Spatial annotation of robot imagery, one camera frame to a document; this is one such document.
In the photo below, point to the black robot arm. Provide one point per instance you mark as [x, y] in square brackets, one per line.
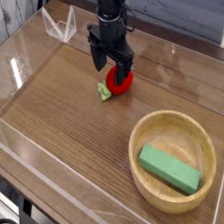
[110, 10]

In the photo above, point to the clear acrylic corner bracket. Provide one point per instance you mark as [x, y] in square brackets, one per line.
[63, 31]

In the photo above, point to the green foam block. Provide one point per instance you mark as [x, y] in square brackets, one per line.
[171, 169]

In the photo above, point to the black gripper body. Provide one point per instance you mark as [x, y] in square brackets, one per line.
[113, 36]

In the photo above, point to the wooden bowl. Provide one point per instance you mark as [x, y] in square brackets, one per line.
[184, 138]

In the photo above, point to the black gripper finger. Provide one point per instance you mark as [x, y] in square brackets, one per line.
[123, 71]
[98, 55]

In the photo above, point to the red plush strawberry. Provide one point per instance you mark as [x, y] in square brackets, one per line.
[109, 88]

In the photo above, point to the clear acrylic tray wall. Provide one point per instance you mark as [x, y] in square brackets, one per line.
[55, 188]

